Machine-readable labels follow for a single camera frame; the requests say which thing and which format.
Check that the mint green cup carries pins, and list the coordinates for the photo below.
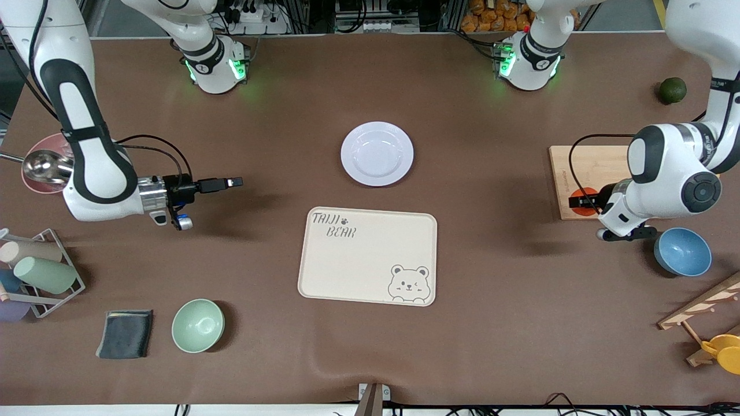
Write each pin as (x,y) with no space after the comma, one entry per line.
(46,274)

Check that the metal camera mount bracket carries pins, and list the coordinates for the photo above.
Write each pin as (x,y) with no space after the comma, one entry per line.
(373,401)

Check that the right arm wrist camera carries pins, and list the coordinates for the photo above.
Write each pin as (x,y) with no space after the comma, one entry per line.
(184,222)

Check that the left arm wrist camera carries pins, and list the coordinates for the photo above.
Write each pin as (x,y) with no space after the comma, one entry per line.
(636,234)

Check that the yellow cup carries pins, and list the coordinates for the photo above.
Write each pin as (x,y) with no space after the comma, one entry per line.
(725,352)

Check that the wooden peg dish rack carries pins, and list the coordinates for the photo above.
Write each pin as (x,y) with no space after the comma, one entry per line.
(699,306)

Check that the cream bear print tray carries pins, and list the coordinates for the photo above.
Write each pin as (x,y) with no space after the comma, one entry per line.
(358,260)

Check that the white power strip with plugs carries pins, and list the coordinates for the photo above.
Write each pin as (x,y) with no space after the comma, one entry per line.
(260,20)

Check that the mint green bowl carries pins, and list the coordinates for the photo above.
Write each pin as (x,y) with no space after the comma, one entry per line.
(196,326)

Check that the orange fruit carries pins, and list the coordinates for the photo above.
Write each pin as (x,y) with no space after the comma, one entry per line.
(583,191)

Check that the blue bowl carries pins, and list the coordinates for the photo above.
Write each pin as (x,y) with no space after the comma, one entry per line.
(685,254)

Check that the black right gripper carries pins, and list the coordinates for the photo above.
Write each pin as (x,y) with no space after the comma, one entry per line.
(180,186)

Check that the beige cup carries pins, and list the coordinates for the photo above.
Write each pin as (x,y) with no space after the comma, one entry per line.
(29,252)

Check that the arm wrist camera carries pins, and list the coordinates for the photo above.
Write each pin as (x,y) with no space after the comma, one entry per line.
(184,222)
(636,234)

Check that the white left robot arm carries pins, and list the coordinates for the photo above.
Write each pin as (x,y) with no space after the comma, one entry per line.
(665,167)

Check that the shiny metal scoop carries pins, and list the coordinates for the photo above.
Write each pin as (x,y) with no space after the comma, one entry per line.
(46,167)

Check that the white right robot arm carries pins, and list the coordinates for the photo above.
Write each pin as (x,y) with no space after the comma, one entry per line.
(98,173)

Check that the dark grey folded cloth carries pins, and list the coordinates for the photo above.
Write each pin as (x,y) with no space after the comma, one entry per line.
(124,335)

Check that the bamboo cutting board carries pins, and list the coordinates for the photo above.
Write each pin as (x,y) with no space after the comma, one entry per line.
(601,167)

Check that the purple cup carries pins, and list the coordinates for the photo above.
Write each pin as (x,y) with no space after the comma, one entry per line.
(11,311)

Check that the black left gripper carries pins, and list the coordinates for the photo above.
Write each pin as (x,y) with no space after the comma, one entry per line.
(601,197)

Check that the blue cup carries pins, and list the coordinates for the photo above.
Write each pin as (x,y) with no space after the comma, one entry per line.
(8,281)

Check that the pink bowl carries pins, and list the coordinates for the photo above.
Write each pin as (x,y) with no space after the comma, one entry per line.
(49,144)

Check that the pale lavender plate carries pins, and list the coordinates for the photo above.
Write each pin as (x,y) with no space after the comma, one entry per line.
(377,153)

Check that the white empty power strip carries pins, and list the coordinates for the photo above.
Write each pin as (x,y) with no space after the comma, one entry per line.
(390,26)

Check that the dark green avocado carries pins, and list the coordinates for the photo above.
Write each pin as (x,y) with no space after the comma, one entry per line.
(673,90)

